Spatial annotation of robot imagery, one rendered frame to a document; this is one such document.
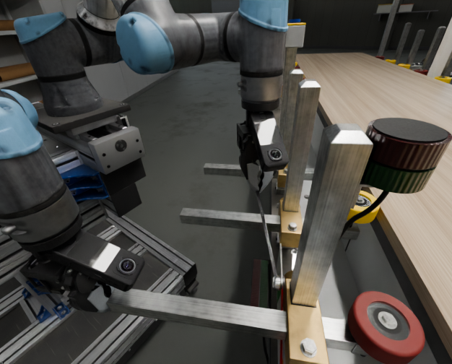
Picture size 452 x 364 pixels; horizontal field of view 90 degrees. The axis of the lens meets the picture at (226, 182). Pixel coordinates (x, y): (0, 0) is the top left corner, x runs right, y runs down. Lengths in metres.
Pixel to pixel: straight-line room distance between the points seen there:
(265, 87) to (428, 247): 0.39
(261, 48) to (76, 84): 0.54
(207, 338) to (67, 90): 1.15
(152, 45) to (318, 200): 0.28
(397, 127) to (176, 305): 0.38
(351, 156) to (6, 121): 0.32
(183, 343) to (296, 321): 0.98
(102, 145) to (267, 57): 0.46
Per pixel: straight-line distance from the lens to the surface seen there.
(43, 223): 0.34
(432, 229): 0.58
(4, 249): 0.85
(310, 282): 0.36
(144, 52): 0.36
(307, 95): 0.46
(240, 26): 0.43
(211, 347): 1.31
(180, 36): 0.39
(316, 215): 0.27
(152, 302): 0.44
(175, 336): 1.35
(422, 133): 0.25
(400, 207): 0.60
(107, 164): 0.70
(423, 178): 0.25
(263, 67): 0.41
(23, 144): 0.30
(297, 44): 0.94
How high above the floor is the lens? 1.23
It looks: 35 degrees down
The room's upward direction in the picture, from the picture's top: 3 degrees counter-clockwise
